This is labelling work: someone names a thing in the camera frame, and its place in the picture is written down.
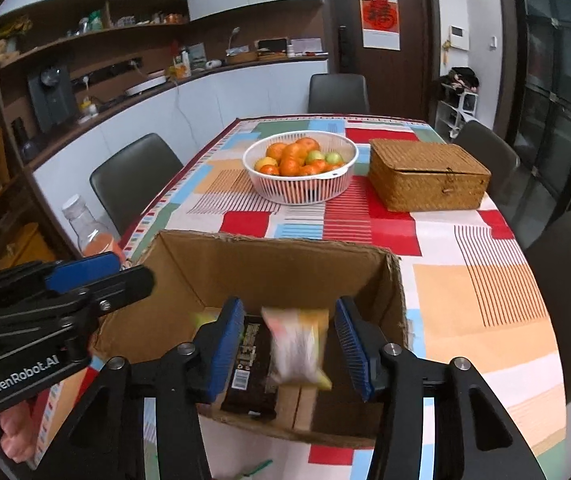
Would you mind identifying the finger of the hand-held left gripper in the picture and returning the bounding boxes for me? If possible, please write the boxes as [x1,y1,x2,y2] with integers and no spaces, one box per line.
[0,252,121,311]
[0,265,156,345]

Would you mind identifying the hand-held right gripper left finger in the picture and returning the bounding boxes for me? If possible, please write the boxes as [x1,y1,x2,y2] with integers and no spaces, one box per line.
[40,297,246,480]

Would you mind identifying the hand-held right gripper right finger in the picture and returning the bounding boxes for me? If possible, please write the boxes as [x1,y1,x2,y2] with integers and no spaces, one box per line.
[334,296,549,480]

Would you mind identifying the white yellow snack packet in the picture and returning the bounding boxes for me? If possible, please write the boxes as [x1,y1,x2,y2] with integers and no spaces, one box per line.
[260,307,333,391]

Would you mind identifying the brown cardboard box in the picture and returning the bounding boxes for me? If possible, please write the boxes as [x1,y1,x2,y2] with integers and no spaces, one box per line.
[90,230,411,448]

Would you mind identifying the person's left hand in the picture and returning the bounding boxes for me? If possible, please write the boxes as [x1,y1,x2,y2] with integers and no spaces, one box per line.
[0,402,34,463]

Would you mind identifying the yellow green snack packet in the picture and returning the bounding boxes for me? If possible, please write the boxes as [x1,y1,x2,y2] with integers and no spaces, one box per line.
[192,310,223,328]

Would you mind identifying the dark brown snack packet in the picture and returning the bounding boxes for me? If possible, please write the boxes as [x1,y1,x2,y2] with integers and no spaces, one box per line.
[220,314,278,421]

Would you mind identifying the clear bottle with pink drink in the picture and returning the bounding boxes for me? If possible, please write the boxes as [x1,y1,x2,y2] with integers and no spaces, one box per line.
[61,195,126,266]

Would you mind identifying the black bottle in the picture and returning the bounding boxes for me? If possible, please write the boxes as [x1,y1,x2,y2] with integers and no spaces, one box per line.
[12,117,41,163]

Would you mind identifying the black countertop appliance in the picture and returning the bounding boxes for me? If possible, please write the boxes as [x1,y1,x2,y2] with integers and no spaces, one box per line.
[28,66,80,133]

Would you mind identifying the white plastic fruit basket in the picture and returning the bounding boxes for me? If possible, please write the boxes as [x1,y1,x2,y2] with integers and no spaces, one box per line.
[242,131,360,206]

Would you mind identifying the woven wicker lidded box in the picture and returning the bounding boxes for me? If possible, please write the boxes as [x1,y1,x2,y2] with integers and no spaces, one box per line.
[368,138,492,212]

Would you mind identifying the white round flat appliance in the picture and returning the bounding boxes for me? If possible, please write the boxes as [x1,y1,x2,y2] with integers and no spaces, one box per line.
[125,72,168,96]

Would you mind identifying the pile of oranges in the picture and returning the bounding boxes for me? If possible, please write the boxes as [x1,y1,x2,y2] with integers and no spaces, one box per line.
[255,137,346,178]

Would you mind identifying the white counter base cabinets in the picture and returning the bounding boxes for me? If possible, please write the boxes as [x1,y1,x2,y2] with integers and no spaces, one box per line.
[30,55,329,201]

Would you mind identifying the standing photo card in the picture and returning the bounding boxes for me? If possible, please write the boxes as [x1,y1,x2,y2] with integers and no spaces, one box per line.
[188,42,207,72]

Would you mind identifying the yellow flower bunch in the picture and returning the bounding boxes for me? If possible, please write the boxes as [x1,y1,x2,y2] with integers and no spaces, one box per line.
[0,15,33,38]

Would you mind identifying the white shoe rack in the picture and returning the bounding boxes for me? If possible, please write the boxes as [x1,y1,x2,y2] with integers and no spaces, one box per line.
[435,91,479,141]

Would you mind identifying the dark brown door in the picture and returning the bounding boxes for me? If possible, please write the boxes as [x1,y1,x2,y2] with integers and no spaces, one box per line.
[325,0,439,123]

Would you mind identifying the dark bags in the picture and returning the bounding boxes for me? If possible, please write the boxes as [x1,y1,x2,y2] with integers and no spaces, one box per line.
[438,66,481,95]

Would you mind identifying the white paper cards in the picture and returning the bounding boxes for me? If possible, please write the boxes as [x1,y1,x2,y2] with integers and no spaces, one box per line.
[290,37,325,56]

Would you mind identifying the black framed glass sliding door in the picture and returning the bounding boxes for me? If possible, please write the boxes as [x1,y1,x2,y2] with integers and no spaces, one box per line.
[508,0,571,221]

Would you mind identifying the black wall power strip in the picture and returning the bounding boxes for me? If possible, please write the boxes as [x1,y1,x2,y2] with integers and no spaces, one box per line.
[85,57,143,83]

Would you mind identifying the black door lock handle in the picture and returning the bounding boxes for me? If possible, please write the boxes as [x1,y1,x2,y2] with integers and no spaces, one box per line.
[338,25,352,73]

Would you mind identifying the white wall intercom panel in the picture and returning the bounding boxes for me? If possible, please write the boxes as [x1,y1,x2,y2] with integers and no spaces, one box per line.
[448,25,471,51]

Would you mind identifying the red and white wall calendar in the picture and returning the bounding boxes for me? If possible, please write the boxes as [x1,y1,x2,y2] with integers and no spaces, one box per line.
[358,0,403,51]

